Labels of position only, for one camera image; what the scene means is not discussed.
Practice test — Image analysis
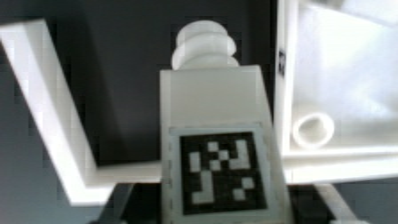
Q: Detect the white square table top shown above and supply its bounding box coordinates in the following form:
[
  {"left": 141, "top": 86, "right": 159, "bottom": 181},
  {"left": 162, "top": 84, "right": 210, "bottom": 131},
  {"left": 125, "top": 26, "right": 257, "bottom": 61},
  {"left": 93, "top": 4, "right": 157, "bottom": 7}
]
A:
[{"left": 273, "top": 0, "right": 398, "bottom": 158}]

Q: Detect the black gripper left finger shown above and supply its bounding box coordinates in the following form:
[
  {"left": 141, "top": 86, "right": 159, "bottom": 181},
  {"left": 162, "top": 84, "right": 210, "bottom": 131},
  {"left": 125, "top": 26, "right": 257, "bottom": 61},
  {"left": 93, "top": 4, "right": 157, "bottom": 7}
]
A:
[{"left": 88, "top": 183, "right": 162, "bottom": 224}]

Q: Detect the white table leg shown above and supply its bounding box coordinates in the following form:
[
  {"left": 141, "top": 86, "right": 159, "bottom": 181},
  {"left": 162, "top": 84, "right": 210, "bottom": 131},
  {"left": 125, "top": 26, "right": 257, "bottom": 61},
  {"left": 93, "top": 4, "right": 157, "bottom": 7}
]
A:
[{"left": 161, "top": 20, "right": 294, "bottom": 224}]

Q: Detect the white L-shaped obstacle fence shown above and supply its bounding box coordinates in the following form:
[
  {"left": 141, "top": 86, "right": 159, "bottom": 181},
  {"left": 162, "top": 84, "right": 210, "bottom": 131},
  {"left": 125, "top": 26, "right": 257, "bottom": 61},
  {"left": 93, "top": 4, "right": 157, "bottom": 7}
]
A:
[{"left": 0, "top": 20, "right": 398, "bottom": 206}]

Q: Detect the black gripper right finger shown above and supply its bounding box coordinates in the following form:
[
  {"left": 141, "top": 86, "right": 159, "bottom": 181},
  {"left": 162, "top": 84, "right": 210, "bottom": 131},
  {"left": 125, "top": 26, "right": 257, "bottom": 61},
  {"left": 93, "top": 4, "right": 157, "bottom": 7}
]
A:
[{"left": 289, "top": 184, "right": 372, "bottom": 224}]

